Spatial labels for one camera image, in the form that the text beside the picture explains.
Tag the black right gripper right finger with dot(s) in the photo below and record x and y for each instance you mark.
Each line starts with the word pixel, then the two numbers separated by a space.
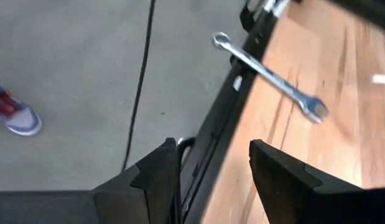
pixel 288 193

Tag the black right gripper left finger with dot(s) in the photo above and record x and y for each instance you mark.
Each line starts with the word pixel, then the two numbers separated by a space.
pixel 148 199

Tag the silver combination wrench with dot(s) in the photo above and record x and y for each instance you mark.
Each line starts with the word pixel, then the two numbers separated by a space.
pixel 273 77

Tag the person's shoe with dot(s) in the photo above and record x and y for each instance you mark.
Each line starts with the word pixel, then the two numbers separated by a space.
pixel 18 118

